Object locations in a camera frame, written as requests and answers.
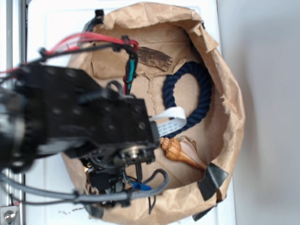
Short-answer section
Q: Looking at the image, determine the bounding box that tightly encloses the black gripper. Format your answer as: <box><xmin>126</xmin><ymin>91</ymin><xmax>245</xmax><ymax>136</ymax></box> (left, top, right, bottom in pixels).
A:
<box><xmin>82</xmin><ymin>157</ymin><xmax>132</xmax><ymax>208</ymax></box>

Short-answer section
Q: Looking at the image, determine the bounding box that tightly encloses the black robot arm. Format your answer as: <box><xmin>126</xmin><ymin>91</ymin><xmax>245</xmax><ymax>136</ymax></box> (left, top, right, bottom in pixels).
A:
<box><xmin>0</xmin><ymin>64</ymin><xmax>166</xmax><ymax>203</ymax></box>

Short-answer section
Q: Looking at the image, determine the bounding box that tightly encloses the orange spiral seashell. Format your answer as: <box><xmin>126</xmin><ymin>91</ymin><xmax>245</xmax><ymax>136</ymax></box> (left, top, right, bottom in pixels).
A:
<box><xmin>159</xmin><ymin>136</ymin><xmax>207</xmax><ymax>171</ymax></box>

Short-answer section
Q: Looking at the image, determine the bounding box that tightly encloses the dark wood bark piece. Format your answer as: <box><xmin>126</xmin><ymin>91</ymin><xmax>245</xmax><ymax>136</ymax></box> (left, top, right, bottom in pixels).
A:
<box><xmin>137</xmin><ymin>47</ymin><xmax>173</xmax><ymax>72</ymax></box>

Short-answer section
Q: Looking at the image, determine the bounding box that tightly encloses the brown paper bag nest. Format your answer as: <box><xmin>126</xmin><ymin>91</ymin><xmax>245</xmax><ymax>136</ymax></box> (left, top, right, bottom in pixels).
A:
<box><xmin>61</xmin><ymin>1</ymin><xmax>246</xmax><ymax>225</ymax></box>

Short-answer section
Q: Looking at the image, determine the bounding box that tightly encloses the grey sleeved cable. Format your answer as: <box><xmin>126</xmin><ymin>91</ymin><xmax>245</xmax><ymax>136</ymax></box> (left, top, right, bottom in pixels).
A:
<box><xmin>0</xmin><ymin>168</ymin><xmax>170</xmax><ymax>204</ymax></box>

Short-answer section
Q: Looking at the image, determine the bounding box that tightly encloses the white ribbon cable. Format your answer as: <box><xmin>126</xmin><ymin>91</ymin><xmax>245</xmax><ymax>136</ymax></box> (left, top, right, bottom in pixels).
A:
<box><xmin>149</xmin><ymin>106</ymin><xmax>188</xmax><ymax>138</ymax></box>

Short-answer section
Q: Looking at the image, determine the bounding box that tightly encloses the red wire bundle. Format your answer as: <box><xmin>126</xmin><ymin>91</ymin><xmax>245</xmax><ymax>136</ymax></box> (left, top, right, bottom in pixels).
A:
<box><xmin>0</xmin><ymin>32</ymin><xmax>139</xmax><ymax>78</ymax></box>

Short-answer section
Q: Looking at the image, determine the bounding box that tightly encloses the navy blue rope ring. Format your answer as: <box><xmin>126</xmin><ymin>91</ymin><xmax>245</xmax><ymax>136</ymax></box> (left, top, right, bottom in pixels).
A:
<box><xmin>162</xmin><ymin>61</ymin><xmax>212</xmax><ymax>139</ymax></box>

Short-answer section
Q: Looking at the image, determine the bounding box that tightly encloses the aluminium frame rail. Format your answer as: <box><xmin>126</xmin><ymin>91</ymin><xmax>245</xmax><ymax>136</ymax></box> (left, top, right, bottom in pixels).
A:
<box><xmin>0</xmin><ymin>0</ymin><xmax>27</xmax><ymax>225</ymax></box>

